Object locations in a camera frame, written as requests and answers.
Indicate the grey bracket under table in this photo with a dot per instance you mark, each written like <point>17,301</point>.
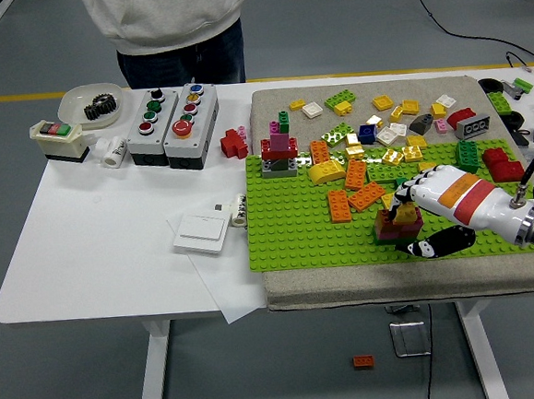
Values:
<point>403,309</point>

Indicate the pink small toy brick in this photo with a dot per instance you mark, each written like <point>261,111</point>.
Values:
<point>440,126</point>
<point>241,131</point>

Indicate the grey toy brick with holes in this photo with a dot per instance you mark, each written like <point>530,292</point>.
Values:
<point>474,128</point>

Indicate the person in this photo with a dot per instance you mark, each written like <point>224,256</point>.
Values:
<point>165,18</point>

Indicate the white table leg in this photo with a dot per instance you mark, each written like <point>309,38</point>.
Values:
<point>154,379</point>
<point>480,353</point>

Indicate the small grey white adapter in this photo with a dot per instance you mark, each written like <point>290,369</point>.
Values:
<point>219,207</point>

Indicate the yellow curved toy brick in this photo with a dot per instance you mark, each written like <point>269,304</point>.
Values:
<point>327,172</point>

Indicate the multicolour toy brick tower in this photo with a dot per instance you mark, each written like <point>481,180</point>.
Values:
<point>279,150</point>

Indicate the lime green flat plate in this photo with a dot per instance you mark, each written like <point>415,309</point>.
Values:
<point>387,172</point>

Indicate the lime green narrow brick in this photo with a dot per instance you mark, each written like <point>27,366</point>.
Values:
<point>522,84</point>

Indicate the brown pink green brick stack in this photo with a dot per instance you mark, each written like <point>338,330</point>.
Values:
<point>384,227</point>

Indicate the metal floor socket plate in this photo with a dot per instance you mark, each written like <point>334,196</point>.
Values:
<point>409,338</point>

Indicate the white wall switch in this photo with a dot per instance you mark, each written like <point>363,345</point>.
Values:
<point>200,234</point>

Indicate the cream red-green switch box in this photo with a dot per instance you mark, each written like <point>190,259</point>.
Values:
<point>59,144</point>

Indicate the orange 2x2 toy brick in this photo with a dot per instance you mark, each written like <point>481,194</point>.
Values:
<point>409,213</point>

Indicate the green 2x4 toy brick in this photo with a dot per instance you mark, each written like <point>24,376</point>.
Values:
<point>499,102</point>

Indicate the white plastic bowl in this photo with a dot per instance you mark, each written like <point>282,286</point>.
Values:
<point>72,108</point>

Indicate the lime green 2x4 brick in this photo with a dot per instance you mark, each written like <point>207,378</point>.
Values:
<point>336,135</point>
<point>337,98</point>

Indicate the grey emergency stop box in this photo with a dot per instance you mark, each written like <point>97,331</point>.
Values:
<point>205,121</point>

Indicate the white labelled roll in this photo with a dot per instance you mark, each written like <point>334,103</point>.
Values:
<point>238,211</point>

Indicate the magenta 2x2 toy brick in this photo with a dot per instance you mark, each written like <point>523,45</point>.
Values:
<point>412,228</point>

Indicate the blue 2x2 toy brick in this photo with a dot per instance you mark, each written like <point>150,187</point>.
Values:
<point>367,134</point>

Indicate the black metal gear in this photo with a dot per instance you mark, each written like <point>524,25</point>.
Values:
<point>100,107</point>

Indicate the silver metal part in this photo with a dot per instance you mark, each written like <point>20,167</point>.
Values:
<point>512,88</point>

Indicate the black small part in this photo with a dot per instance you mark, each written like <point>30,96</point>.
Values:
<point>521,138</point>

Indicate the dark green tall toy brick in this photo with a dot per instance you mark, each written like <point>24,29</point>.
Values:
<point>468,156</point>

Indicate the white paper sheet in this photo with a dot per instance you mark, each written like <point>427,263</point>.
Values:
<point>228,295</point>

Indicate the red toy brick cluster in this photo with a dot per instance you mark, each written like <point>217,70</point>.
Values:
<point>232,144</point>

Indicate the white pipe fitting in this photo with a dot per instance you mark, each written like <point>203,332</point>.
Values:
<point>113,151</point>

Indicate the white square toy tile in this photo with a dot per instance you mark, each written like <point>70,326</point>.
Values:
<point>386,136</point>
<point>445,100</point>
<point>399,129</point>
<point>312,110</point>

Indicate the dark green small brick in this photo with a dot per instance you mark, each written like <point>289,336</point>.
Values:
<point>400,181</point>

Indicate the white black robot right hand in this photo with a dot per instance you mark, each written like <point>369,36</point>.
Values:
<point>470,197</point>

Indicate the green toy baseplate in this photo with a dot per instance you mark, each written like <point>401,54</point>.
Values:
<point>297,234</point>

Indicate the clear toy tile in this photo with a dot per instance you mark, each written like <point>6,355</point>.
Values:
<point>303,162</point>

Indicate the red curved toy brick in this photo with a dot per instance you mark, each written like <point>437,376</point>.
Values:
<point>461,116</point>

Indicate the dark grey sloped brick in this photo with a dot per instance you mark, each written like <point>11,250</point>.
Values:
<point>423,125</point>

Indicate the yellow small toy plate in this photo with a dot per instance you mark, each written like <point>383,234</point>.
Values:
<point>297,104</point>

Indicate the orange 2x4 toy brick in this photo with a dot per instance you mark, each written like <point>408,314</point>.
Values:
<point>363,361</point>
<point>338,207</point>
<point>355,175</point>
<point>321,153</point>
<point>365,196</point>

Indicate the grey four-button control box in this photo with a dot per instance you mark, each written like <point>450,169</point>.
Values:
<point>145,146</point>

